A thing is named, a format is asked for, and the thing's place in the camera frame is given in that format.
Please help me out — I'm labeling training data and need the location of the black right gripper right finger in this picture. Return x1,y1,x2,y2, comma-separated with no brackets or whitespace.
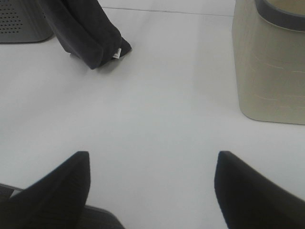
214,151,305,229

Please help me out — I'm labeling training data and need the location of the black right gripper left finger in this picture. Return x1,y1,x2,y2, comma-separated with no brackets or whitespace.
0,151,91,229

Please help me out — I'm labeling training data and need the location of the dark navy towel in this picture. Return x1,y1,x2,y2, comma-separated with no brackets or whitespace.
40,0,132,69

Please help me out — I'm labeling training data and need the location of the beige bin grey rim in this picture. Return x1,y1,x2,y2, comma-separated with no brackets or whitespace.
232,0,305,125

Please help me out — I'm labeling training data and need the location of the grey perforated basket orange rim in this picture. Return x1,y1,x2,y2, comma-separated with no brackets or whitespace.
0,0,53,43

